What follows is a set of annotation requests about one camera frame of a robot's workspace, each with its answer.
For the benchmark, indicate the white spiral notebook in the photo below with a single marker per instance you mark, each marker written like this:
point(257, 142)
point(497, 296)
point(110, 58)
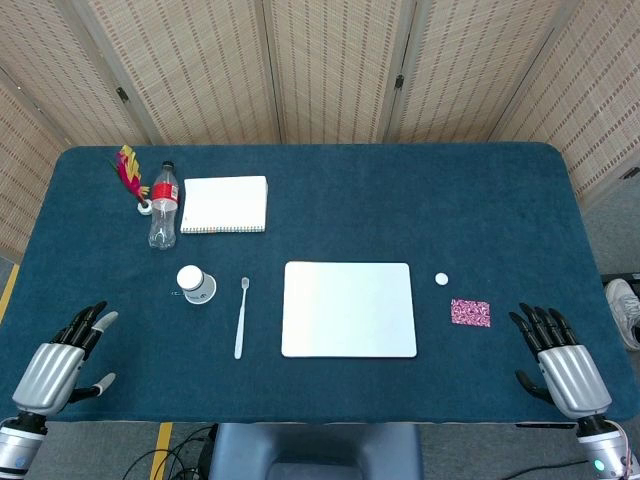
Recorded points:
point(223, 204)

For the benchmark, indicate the black screen hinge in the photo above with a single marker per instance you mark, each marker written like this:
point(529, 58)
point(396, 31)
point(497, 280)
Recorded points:
point(121, 93)
point(399, 81)

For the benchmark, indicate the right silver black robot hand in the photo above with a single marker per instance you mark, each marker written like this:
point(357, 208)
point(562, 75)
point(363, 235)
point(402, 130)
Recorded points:
point(572, 375)

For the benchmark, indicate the white rectangular board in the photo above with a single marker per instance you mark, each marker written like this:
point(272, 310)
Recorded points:
point(348, 310)

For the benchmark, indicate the white paper cup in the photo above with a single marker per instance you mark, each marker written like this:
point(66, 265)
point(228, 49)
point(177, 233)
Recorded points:
point(197, 286)

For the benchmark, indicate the clear plastic bottle red label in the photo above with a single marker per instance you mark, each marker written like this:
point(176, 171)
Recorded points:
point(164, 210)

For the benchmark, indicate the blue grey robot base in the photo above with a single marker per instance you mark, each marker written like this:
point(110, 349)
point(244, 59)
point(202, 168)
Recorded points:
point(315, 450)

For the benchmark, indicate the pink yellow feather shuttlecock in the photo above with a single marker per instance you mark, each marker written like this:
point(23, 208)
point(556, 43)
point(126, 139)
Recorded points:
point(131, 172)

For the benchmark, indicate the dark teal tablecloth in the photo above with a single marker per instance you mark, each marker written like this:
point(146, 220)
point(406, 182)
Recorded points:
point(350, 200)

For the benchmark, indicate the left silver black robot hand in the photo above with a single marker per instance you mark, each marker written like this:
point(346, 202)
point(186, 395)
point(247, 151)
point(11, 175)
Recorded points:
point(50, 372)

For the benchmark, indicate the white sneaker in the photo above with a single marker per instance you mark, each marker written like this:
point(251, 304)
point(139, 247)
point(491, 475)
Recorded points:
point(625, 312)

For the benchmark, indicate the small white round disc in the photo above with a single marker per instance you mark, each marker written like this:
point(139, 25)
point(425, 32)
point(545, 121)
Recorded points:
point(441, 279)

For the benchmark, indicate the white toothbrush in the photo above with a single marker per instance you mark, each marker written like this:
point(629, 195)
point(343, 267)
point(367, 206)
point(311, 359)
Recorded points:
point(241, 325)

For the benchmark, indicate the black object on floor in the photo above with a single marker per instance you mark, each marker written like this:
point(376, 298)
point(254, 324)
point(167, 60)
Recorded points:
point(625, 278)

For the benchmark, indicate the pink white patterned card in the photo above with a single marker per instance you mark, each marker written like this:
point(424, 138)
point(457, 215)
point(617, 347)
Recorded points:
point(471, 312)

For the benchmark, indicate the woven bamboo folding screen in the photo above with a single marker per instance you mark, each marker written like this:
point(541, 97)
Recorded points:
point(330, 65)

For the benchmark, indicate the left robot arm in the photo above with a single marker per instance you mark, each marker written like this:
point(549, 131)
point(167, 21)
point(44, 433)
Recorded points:
point(17, 442)

